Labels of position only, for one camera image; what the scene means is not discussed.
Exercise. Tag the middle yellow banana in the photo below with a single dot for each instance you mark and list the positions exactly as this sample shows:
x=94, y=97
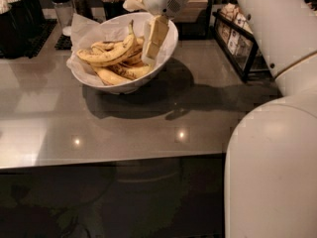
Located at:
x=134, y=57

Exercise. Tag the black container left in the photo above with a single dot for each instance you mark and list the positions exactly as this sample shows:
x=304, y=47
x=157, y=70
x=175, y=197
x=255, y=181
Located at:
x=20, y=22

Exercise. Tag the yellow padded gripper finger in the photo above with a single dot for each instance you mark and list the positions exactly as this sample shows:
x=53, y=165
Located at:
x=155, y=31

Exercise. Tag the black wire condiment rack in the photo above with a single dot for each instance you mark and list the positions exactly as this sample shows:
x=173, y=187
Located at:
x=235, y=37

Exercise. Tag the black napkin holder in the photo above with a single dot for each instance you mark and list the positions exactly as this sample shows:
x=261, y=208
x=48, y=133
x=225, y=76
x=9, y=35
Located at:
x=193, y=21

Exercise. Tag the front bottom yellow banana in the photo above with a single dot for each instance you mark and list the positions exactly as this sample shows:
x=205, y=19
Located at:
x=109, y=77

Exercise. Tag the small black mat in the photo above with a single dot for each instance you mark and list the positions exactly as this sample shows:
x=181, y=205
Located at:
x=63, y=43

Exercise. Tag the white bowl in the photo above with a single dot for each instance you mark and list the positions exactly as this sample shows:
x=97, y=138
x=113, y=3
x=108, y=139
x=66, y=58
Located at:
x=132, y=85

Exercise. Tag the top spotted yellow banana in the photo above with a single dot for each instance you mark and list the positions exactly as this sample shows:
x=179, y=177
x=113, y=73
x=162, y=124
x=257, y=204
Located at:
x=121, y=52

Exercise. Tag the upper right yellow banana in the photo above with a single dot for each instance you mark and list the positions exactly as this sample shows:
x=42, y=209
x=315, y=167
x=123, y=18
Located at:
x=108, y=46

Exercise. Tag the glass shaker dark lid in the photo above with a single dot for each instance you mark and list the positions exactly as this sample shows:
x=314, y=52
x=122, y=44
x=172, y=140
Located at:
x=64, y=13

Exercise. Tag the white paper bowl liner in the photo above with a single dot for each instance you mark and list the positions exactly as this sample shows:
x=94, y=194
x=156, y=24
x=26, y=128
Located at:
x=84, y=33

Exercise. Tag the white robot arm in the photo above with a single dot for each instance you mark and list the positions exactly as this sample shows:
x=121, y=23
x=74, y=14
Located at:
x=270, y=180

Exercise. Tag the black rubber mat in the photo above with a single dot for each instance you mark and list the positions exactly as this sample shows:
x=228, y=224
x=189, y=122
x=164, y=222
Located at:
x=35, y=44

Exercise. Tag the dark pepper shaker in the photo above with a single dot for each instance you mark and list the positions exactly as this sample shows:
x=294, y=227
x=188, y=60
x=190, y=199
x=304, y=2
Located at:
x=80, y=0

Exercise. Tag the right lower spotted banana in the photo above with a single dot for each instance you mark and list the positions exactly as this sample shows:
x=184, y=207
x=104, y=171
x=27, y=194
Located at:
x=131, y=72

